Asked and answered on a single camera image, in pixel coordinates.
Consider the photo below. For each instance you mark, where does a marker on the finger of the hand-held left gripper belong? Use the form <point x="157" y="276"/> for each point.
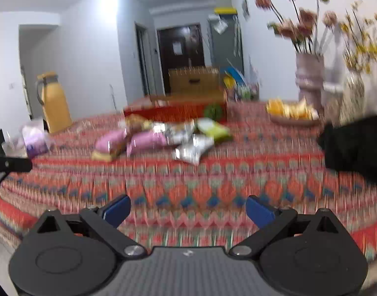
<point x="12" y="164"/>

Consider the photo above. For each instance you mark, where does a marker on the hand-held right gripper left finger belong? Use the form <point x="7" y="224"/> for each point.
<point x="118" y="209"/>

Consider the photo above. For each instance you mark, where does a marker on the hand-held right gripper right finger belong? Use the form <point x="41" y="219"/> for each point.
<point x="258" y="211"/>

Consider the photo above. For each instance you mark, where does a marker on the yellow snack packet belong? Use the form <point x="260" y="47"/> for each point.
<point x="102" y="156"/>

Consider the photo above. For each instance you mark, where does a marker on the pink snack packet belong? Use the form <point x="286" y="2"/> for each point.
<point x="146" y="141"/>
<point x="109" y="143"/>

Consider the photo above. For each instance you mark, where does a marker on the clear cookie packet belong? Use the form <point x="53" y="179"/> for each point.
<point x="137" y="123"/>

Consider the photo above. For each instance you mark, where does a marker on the silver snack packet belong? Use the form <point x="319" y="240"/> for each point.
<point x="193" y="149"/>
<point x="176" y="132"/>

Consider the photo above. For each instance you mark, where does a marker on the green snack packet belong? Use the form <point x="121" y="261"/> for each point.
<point x="214" y="129"/>

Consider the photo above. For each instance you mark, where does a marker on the red cardboard box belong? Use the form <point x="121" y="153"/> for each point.
<point x="176" y="109"/>

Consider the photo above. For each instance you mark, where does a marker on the purple tissue pack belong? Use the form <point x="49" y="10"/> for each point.
<point x="35" y="138"/>

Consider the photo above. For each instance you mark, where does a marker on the yellow thermos jug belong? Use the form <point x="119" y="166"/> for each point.
<point x="54" y="104"/>

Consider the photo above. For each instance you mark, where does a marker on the patterned red tablecloth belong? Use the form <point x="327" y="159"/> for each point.
<point x="188" y="178"/>

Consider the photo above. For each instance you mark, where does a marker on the pile of orange slices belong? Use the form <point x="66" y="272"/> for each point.
<point x="288" y="109"/>

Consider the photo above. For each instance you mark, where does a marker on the white mop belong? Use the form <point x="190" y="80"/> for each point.
<point x="112" y="97"/>

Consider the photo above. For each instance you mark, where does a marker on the dark cloth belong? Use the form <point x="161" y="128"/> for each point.
<point x="358" y="148"/>

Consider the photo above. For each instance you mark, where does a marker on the storage trolley rack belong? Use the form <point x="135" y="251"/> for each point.
<point x="247" y="92"/>

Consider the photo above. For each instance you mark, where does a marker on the blue and yellow boards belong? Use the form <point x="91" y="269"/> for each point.
<point x="233" y="78"/>

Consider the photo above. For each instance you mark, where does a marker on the pink ribbed vase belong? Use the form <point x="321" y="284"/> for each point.
<point x="310" y="77"/>

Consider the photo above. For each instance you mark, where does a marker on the brown cardboard box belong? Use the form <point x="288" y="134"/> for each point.
<point x="193" y="80"/>

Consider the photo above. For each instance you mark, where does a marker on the dark entrance door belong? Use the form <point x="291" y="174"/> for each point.
<point x="180" y="58"/>

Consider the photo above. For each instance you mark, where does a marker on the grey refrigerator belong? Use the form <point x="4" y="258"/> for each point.
<point x="227" y="46"/>

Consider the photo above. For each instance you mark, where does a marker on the dried pink roses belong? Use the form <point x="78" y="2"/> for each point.
<point x="295" y="24"/>

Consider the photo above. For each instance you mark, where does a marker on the yellow dried flowers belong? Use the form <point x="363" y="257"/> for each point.
<point x="365" y="46"/>

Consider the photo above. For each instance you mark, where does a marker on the yellow box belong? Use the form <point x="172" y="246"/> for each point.
<point x="226" y="10"/>

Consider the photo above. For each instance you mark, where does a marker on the wall picture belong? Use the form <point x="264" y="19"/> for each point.
<point x="246" y="7"/>

